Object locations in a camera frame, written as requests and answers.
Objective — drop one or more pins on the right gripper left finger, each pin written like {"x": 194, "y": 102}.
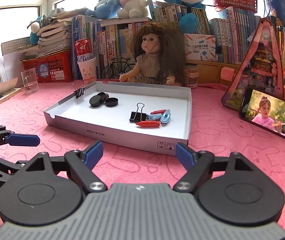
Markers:
{"x": 80, "y": 165}

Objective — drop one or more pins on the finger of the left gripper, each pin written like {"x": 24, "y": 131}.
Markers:
{"x": 15, "y": 139}
{"x": 0, "y": 164}

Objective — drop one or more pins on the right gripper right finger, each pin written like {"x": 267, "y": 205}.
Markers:
{"x": 197, "y": 165}

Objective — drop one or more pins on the blue hair clip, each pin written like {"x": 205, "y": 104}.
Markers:
{"x": 153, "y": 117}
{"x": 165, "y": 117}

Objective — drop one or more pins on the black round tin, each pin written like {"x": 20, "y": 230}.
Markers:
{"x": 95, "y": 101}

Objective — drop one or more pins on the black round lid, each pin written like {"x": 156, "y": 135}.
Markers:
{"x": 111, "y": 102}
{"x": 103, "y": 96}

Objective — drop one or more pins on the large black binder clip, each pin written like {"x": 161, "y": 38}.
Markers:
{"x": 138, "y": 115}

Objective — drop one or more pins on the pink bath towel mat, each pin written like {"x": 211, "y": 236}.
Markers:
{"x": 214, "y": 128}

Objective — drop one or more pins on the white cardboard tray box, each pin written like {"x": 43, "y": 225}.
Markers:
{"x": 112, "y": 124}

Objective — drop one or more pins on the clear acrylic block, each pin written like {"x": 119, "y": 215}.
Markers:
{"x": 29, "y": 78}

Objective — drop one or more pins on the binder clip on tray edge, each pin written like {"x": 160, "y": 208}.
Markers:
{"x": 78, "y": 91}

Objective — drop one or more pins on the small pink jar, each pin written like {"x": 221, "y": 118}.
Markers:
{"x": 191, "y": 75}

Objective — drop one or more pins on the black smartphone playing video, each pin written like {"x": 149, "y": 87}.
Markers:
{"x": 264, "y": 110}

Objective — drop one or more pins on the red plastic basket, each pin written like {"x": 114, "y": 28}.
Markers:
{"x": 56, "y": 67}

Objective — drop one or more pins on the white paper cup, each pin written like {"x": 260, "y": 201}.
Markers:
{"x": 88, "y": 70}

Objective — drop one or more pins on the miniature black bicycle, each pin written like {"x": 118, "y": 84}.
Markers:
{"x": 117, "y": 67}

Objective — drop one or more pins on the red Budweiser can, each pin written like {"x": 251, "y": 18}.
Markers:
{"x": 84, "y": 50}

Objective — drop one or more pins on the pink triangular dollhouse box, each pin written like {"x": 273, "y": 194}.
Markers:
{"x": 261, "y": 67}

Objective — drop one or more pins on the stack of books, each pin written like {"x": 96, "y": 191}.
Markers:
{"x": 55, "y": 33}

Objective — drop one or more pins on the brown haired doll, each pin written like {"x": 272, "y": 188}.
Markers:
{"x": 159, "y": 52}

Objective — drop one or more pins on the label sticker box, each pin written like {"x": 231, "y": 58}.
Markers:
{"x": 200, "y": 47}

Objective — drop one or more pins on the blue penguin plush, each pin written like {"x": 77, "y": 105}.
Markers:
{"x": 34, "y": 28}

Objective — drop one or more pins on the small blue plush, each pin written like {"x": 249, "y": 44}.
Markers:
{"x": 105, "y": 9}

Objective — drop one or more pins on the white pink bunny plush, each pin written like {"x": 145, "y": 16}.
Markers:
{"x": 132, "y": 9}

